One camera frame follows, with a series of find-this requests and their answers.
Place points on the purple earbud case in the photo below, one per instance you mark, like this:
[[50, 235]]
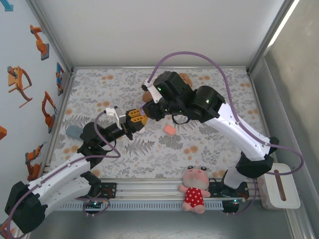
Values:
[[142, 112]]

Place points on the pink earbud case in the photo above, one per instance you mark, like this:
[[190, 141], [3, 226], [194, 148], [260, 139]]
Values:
[[169, 130]]

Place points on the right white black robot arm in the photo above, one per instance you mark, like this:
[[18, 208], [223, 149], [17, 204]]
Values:
[[239, 134]]

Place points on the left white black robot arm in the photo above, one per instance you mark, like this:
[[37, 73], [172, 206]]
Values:
[[57, 171]]

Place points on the brown teddy bear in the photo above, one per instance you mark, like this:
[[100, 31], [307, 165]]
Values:
[[147, 95]]

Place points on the grey-blue rounded object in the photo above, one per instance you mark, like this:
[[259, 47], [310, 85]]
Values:
[[73, 132]]

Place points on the floral tablecloth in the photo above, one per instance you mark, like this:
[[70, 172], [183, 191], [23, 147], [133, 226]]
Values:
[[112, 84]]

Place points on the small controller board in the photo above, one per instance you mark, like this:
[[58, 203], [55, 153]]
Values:
[[235, 202], [96, 203]]

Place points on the blue orange machine sticker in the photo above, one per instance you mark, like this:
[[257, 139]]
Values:
[[59, 74]]

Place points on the pink frog plush toy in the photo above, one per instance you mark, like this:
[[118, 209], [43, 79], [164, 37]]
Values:
[[194, 179]]

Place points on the orange block sticker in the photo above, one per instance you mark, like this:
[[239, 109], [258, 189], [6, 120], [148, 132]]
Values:
[[2, 132]]

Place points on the orange claw gripper sticker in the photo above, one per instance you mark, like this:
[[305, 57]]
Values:
[[16, 79]]

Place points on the white tissue box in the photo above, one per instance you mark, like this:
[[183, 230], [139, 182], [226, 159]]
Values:
[[286, 189]]

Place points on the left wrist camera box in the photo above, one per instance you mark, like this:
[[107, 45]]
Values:
[[119, 119]]

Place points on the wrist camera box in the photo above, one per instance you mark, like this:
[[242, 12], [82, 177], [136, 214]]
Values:
[[119, 119], [153, 92]]

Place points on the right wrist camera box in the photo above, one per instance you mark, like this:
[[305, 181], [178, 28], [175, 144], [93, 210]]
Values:
[[153, 92]]

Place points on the aluminium frame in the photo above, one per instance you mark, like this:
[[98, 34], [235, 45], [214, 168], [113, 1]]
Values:
[[99, 67]]

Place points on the blue machine wall sticker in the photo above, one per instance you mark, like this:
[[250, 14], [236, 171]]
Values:
[[7, 5]]

